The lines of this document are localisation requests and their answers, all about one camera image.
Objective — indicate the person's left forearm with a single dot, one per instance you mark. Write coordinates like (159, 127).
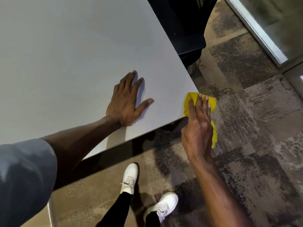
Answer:
(80, 141)

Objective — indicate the metal partition frame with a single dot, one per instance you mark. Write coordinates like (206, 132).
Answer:
(259, 34)

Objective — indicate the person's white sneaker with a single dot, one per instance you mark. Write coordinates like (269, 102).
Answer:
(129, 178)
(164, 205)

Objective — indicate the person's left hand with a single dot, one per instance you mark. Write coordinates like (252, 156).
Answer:
(123, 106)

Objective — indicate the person's left black trouser leg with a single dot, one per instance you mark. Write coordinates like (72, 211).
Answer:
(117, 210)

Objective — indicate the person's right hand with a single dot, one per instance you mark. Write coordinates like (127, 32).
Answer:
(197, 134)

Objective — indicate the grey shirt sleeve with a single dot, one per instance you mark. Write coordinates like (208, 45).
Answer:
(23, 182)

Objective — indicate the person's right little finger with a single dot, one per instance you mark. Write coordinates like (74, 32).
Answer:
(209, 113)

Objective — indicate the person's left middle finger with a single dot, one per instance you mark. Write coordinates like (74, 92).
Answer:
(131, 80)

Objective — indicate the black office chair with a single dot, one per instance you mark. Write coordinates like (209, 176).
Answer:
(180, 23)

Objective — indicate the person's right black trouser leg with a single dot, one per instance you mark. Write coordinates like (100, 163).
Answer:
(152, 221)

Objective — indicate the person's left thumb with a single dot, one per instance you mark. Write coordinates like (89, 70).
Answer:
(144, 106)

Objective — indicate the person's right middle finger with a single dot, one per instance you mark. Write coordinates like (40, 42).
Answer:
(199, 105)

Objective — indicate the person's black trouser leg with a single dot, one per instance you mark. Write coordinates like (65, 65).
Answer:
(152, 221)
(117, 210)

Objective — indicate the person's left white sneaker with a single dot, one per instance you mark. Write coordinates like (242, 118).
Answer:
(129, 178)

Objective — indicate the person's right white sneaker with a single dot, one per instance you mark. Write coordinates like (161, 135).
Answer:
(164, 205)

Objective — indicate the person's right forearm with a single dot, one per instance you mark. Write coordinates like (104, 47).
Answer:
(220, 198)

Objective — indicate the yellow cleaning cloth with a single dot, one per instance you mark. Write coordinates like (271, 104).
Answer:
(213, 103)

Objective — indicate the white table leg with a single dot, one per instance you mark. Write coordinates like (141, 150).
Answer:
(50, 215)

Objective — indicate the person's left little finger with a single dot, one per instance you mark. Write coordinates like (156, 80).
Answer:
(115, 89)

